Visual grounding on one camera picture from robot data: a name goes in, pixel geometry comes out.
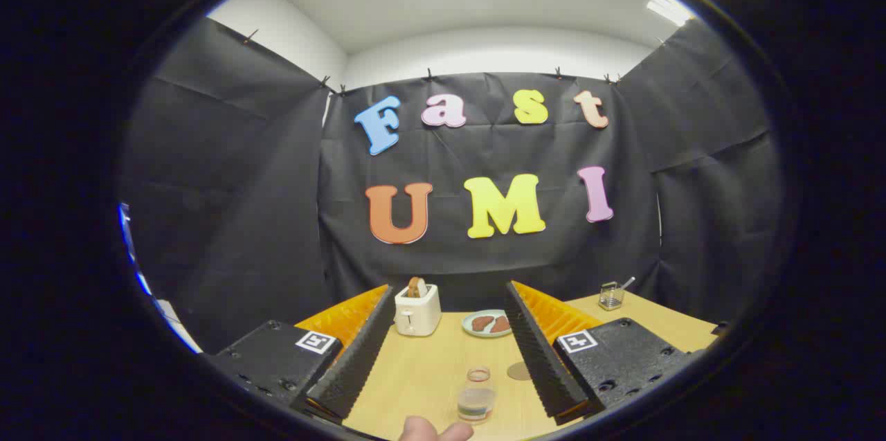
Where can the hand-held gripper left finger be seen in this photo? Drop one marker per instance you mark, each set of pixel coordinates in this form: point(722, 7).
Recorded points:
point(360, 351)

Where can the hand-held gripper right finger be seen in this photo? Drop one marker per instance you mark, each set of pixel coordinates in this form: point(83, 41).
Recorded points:
point(536, 351)

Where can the round brown coaster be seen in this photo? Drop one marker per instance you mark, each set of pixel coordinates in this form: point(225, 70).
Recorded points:
point(518, 372)

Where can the clear plastic juice bottle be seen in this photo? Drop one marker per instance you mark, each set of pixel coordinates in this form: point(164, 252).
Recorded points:
point(476, 399)

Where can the brown meat piece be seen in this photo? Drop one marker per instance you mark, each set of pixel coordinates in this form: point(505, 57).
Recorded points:
point(501, 324)
point(482, 323)

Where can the white toaster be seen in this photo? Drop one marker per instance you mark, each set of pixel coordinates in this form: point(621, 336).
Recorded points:
point(417, 316)

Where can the pale green plate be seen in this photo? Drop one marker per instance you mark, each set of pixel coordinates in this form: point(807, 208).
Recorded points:
point(471, 329)

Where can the wooden table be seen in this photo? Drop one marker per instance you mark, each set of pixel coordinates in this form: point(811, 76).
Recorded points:
point(429, 372)

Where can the toasted bread slice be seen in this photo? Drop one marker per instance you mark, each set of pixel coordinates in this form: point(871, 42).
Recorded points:
point(417, 286)

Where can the black backdrop cloth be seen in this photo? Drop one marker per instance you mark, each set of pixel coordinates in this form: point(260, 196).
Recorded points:
point(484, 261)

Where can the small ceiling light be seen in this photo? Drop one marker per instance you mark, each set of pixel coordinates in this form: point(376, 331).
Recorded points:
point(668, 8)

